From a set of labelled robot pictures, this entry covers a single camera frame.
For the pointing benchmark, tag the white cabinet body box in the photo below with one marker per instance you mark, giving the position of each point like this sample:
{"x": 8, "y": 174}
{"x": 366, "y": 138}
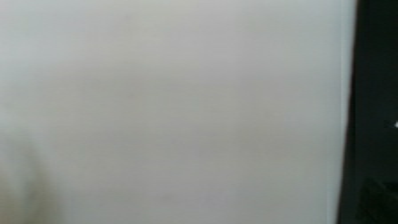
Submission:
{"x": 179, "y": 95}

